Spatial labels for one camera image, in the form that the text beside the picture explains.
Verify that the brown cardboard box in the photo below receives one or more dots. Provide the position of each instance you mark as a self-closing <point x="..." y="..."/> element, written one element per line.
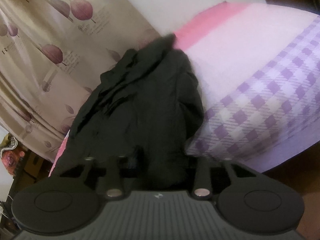
<point x="37" y="165"/>

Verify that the purple checked bedsheet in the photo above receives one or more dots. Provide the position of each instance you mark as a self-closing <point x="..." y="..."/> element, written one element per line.
<point x="270" y="105"/>

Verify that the black jacket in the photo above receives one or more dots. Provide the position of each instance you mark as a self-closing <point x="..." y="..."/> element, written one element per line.
<point x="145" y="110"/>

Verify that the beige leaf print curtain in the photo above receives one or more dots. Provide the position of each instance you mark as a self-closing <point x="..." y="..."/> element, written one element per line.
<point x="50" y="55"/>

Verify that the pink checked blanket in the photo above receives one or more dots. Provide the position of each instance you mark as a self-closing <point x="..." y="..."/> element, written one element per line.
<point x="237" y="42"/>

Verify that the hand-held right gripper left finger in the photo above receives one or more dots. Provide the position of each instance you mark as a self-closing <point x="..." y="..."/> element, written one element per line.
<point x="115" y="177"/>

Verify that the patterned cloth pile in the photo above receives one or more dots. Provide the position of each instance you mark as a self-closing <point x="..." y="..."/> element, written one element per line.
<point x="6" y="142"/>

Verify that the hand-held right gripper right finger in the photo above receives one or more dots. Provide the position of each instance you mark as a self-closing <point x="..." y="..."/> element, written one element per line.
<point x="202" y="177"/>

